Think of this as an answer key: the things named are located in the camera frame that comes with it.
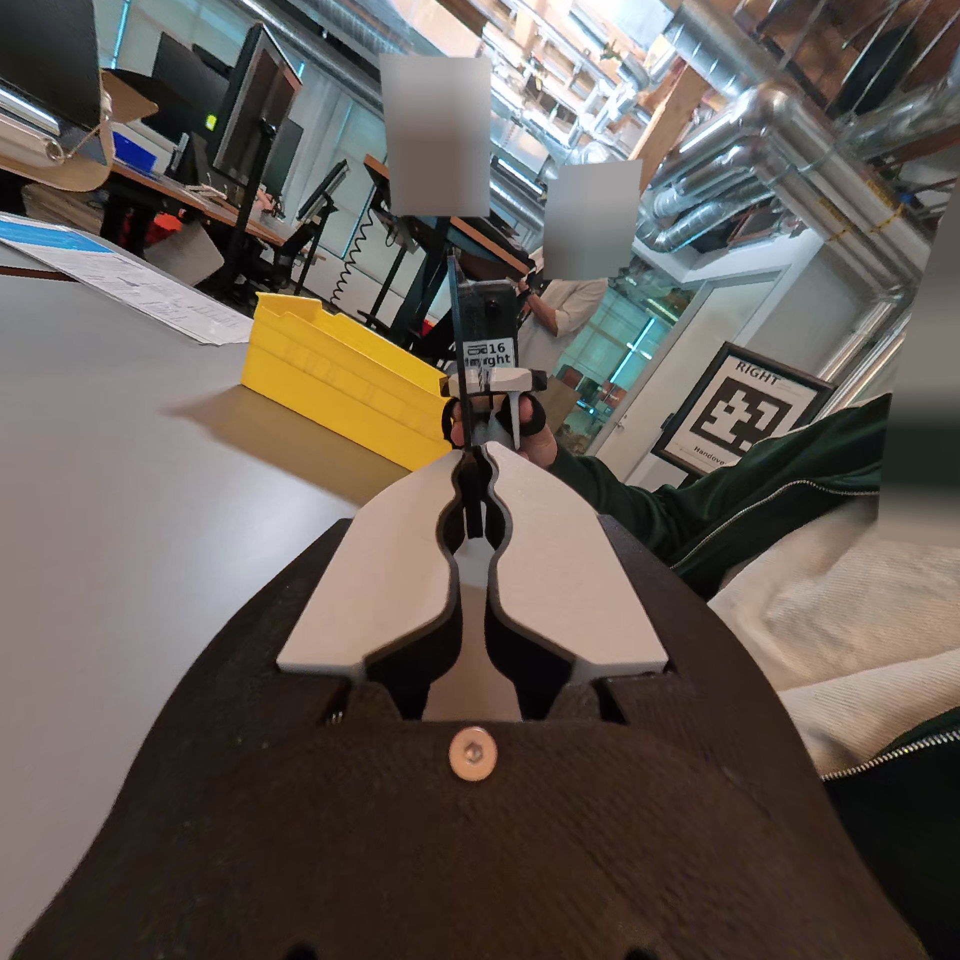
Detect person's right forearm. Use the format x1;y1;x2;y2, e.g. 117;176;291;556
547;393;894;579

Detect raised standing desk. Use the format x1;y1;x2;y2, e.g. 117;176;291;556
363;153;534;350

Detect grey card sheet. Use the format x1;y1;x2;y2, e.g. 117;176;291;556
142;221;226;286

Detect person's green jacket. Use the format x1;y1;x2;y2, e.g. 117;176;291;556
667;480;960;960

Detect wooden background desk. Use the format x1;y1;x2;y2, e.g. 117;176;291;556
97;161;327;301

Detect black tablet on arm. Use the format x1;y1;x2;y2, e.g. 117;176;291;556
296;159;350;297

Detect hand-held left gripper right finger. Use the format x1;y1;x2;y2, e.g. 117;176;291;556
482;439;670;687

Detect yellow plastic bin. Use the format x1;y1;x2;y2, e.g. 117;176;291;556
241;292;455;472

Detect coiled black cable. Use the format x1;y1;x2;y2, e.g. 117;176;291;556
330;217;376;305

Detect black plate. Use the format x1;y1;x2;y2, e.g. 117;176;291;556
447;253;485;540

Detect person's white ribbed top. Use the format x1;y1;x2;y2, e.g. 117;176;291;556
708;498;960;777

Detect framed tag sign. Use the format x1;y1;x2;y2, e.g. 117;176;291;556
651;341;837;477

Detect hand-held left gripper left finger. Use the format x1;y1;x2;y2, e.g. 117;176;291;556
274;442;485;684

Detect printed paper sheet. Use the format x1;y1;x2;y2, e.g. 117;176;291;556
0;212;254;346

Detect silver ventilation ducts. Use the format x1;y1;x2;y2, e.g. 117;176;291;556
633;0;946;316

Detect black computer monitor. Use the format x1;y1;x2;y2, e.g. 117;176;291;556
206;22;301;177
153;33;230;144

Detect grey desk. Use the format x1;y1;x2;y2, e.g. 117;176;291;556
0;243;466;931

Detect blue plastic bin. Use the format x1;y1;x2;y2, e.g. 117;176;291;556
112;131;162;174

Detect person's right hand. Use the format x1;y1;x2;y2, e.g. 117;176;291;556
448;397;561;471

